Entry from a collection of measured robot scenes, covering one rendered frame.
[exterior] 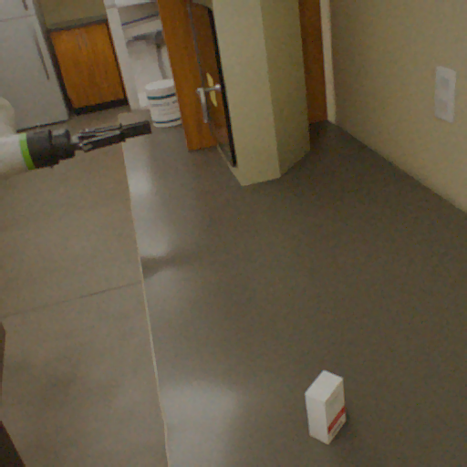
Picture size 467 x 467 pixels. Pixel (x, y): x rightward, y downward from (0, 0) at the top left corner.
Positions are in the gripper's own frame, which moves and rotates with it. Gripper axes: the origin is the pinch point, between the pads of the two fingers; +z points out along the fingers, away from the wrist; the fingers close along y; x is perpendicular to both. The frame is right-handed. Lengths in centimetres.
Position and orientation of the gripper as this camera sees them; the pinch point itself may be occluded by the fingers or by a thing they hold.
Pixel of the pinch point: (137, 129)
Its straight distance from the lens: 137.4
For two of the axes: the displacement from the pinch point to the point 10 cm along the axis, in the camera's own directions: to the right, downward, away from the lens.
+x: 1.4, 8.6, 5.0
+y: -2.3, -4.6, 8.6
